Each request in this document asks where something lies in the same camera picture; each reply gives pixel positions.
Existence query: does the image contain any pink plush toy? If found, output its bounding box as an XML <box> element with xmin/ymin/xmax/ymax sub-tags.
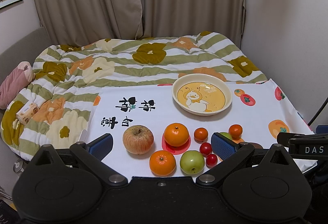
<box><xmin>0</xmin><ymin>61</ymin><xmax>34</xmax><ymax>110</ymax></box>

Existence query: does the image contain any grey headboard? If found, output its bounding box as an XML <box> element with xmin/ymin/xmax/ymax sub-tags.
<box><xmin>0</xmin><ymin>27</ymin><xmax>52</xmax><ymax>82</ymax></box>

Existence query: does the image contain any large orange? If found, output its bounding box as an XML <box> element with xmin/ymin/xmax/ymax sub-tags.
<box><xmin>163</xmin><ymin>123</ymin><xmax>190</xmax><ymax>147</ymax></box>

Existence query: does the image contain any large green apple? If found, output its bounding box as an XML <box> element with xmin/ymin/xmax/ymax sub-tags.
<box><xmin>180</xmin><ymin>150</ymin><xmax>205</xmax><ymax>175</ymax></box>

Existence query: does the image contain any brown kiwi fruit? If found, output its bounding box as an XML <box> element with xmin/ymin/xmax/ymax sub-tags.
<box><xmin>250</xmin><ymin>142</ymin><xmax>263</xmax><ymax>149</ymax></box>

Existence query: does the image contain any red yellow apple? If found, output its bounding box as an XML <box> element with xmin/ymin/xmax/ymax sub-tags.
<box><xmin>122</xmin><ymin>125</ymin><xmax>154</xmax><ymax>154</ymax></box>

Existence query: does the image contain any cream duck plate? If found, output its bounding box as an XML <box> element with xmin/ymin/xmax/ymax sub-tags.
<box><xmin>172</xmin><ymin>73</ymin><xmax>232</xmax><ymax>116</ymax></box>

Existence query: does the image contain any white printed tablecloth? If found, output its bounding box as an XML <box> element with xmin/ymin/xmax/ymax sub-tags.
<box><xmin>81</xmin><ymin>80</ymin><xmax>312</xmax><ymax>179</ymax></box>

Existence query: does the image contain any small green apple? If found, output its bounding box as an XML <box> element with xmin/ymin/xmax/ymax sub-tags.
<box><xmin>220</xmin><ymin>132</ymin><xmax>233</xmax><ymax>141</ymax></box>

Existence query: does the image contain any orange mandarin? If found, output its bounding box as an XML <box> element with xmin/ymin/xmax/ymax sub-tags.
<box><xmin>149</xmin><ymin>150</ymin><xmax>176</xmax><ymax>176</ymax></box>

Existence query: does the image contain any red cherry tomato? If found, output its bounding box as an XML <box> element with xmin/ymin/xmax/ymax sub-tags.
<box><xmin>199</xmin><ymin>142</ymin><xmax>212</xmax><ymax>157</ymax></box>
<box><xmin>206</xmin><ymin>153</ymin><xmax>218</xmax><ymax>168</ymax></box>

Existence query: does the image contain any floral striped quilt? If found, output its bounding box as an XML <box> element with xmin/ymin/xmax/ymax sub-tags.
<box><xmin>1</xmin><ymin>31</ymin><xmax>266</xmax><ymax>160</ymax></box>

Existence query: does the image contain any small orange tangerine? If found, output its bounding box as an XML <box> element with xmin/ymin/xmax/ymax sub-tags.
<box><xmin>229</xmin><ymin>124</ymin><xmax>243</xmax><ymax>139</ymax></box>
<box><xmin>194</xmin><ymin>127</ymin><xmax>208</xmax><ymax>141</ymax></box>

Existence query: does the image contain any black cable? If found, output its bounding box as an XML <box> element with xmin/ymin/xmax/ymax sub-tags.
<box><xmin>307</xmin><ymin>96</ymin><xmax>328</xmax><ymax>126</ymax></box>

